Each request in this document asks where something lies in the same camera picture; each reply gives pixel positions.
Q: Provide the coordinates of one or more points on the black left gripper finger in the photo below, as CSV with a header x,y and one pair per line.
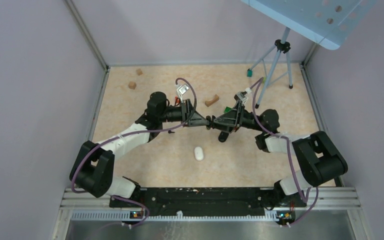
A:
x,y
194,115
197,123

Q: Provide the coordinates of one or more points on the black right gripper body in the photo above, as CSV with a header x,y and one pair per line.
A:
x,y
241,107

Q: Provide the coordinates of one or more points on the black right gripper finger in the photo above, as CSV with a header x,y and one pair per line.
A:
x,y
227,118
225,128

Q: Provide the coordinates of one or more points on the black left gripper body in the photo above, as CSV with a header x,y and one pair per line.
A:
x,y
186,111

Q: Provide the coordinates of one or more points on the black earbud charging case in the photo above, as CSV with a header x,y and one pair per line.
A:
x,y
223,136

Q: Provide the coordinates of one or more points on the white earbud charging case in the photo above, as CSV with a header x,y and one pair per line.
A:
x,y
199,153

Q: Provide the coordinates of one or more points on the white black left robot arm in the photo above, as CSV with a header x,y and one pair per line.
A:
x,y
93,169

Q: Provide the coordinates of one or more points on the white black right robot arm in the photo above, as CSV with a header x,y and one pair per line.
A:
x,y
319,159

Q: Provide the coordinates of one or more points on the brown wooden arch block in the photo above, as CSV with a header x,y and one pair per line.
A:
x,y
212,101

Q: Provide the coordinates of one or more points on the teal cube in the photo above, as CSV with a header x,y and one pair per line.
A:
x,y
249,73

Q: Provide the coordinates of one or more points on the small tan wooden cube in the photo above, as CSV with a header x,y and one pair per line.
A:
x,y
139,72

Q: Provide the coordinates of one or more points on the grey tripod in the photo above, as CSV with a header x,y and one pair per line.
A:
x,y
282,47

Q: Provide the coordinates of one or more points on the light blue perforated panel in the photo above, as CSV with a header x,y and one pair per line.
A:
x,y
327,23

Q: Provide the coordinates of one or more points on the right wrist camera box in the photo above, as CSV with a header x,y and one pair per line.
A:
x,y
243,96

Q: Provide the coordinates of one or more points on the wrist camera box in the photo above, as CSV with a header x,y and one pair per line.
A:
x,y
181,89
243,96

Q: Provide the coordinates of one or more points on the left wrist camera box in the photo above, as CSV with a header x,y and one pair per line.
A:
x,y
181,89

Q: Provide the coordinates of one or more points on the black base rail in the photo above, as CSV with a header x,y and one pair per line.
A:
x,y
214,201

